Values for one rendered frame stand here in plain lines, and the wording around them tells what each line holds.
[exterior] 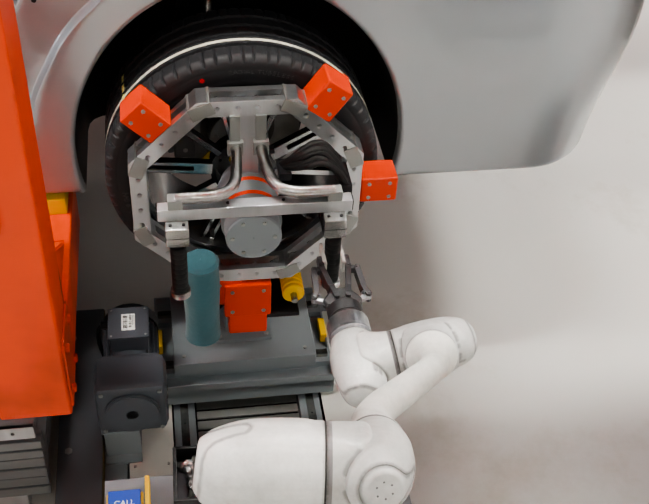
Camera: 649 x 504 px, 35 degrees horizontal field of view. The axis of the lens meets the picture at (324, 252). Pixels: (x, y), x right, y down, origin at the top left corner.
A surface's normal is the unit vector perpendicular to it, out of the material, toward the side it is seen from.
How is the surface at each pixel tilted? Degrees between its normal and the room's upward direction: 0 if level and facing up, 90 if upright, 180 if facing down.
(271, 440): 8
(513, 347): 0
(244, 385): 90
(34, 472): 90
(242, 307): 90
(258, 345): 0
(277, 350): 0
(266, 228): 90
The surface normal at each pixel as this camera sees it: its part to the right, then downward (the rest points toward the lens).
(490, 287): 0.05, -0.74
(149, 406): 0.15, 0.67
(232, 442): -0.22, -0.69
